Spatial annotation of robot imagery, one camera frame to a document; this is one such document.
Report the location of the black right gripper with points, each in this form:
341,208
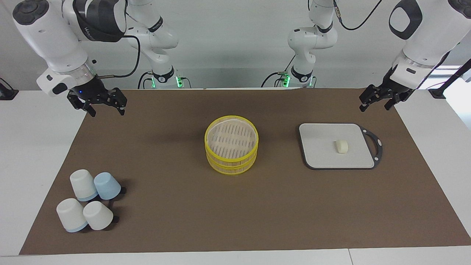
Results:
94,90

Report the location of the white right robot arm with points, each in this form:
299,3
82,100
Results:
48,36

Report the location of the white plastic cup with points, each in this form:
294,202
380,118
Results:
98,215

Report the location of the brown table mat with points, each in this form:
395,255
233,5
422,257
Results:
235,206

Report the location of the yellow bamboo steamer base tier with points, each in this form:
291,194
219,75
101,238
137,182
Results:
232,167

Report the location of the white cup with blue rim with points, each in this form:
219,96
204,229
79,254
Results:
81,184
70,215

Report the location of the white steamed bun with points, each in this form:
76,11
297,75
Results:
341,146

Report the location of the grey cutting board black rim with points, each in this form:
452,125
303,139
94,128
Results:
323,147

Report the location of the yellow bamboo steamer lid tier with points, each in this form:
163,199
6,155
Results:
231,138

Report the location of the black table clamp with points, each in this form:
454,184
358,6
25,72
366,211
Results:
7,94

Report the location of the light blue plastic cup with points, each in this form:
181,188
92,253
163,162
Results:
108,186

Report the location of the black camera stand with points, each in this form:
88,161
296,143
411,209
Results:
439,92

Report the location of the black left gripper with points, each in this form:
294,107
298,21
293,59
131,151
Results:
396,88

